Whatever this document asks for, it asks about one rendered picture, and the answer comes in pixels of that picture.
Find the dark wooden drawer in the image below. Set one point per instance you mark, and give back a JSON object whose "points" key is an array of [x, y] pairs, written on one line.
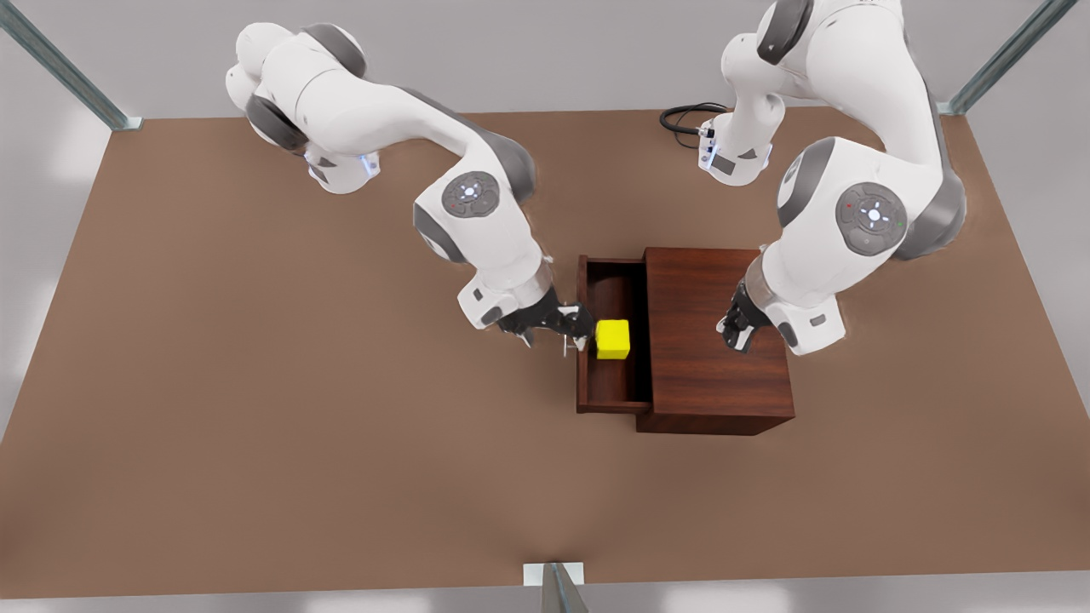
{"points": [[610, 336]]}

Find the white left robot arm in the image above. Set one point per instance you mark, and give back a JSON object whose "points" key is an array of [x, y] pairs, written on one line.
{"points": [[860, 196]]}

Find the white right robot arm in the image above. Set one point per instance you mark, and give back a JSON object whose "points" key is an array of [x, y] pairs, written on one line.
{"points": [[358, 102]]}

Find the dark wooden cabinet box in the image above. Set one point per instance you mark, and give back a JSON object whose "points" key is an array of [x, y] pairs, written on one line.
{"points": [[715, 336]]}

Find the yellow cube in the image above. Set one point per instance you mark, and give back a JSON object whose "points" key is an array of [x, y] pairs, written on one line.
{"points": [[613, 339]]}

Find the silver frame post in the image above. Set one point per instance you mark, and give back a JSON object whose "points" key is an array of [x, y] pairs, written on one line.
{"points": [[558, 587], [1005, 55], [60, 64]]}

